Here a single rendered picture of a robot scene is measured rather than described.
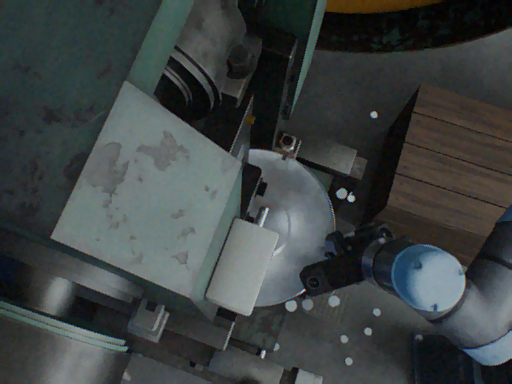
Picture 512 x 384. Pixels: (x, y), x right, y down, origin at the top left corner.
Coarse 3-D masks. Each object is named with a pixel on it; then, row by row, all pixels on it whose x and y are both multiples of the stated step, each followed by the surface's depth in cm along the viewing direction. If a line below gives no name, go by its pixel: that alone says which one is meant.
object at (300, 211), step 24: (264, 168) 105; (288, 168) 105; (288, 192) 104; (312, 192) 104; (288, 216) 102; (312, 216) 103; (288, 240) 102; (312, 240) 102; (288, 264) 101; (264, 288) 99; (288, 288) 100
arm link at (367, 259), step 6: (378, 240) 78; (384, 240) 77; (390, 240) 77; (372, 246) 79; (378, 246) 78; (366, 252) 79; (372, 252) 77; (366, 258) 78; (372, 258) 76; (366, 264) 78; (366, 270) 78; (366, 276) 79; (372, 276) 76; (372, 282) 78; (378, 288) 78
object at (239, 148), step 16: (224, 112) 66; (240, 112) 66; (208, 128) 66; (224, 128) 66; (240, 128) 66; (224, 144) 65; (240, 144) 72; (240, 160) 77; (256, 176) 85; (256, 192) 87; (240, 208) 83
